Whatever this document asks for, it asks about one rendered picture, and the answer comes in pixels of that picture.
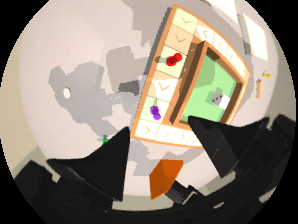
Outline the purple pawn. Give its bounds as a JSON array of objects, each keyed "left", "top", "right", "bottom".
[{"left": 150, "top": 107, "right": 161, "bottom": 121}]

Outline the white die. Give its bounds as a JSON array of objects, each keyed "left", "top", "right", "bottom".
[{"left": 210, "top": 92, "right": 229, "bottom": 109}]

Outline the red pawn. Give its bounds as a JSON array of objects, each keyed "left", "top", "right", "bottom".
[{"left": 166, "top": 52, "right": 182, "bottom": 67}]

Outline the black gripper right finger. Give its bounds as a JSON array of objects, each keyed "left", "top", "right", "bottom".
[{"left": 188, "top": 115, "right": 270, "bottom": 179}]

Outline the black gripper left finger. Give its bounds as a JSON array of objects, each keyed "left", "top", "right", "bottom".
[{"left": 47, "top": 125, "right": 130, "bottom": 201}]

